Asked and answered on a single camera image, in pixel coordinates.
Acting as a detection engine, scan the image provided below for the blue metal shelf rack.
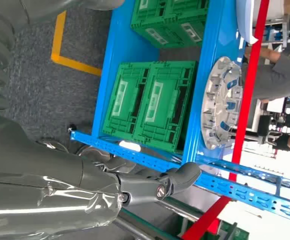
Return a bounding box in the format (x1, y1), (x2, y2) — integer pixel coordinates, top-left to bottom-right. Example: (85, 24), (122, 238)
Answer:
(70, 0), (290, 227)

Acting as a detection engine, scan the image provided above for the white curved plastic part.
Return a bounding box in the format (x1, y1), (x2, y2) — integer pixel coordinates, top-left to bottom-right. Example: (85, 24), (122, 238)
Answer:
(236, 0), (260, 46)

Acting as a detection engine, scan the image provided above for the green plastic folding crate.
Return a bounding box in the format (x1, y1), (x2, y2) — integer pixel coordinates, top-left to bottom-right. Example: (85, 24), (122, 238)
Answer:
(130, 0), (210, 50)
(101, 60), (199, 156)

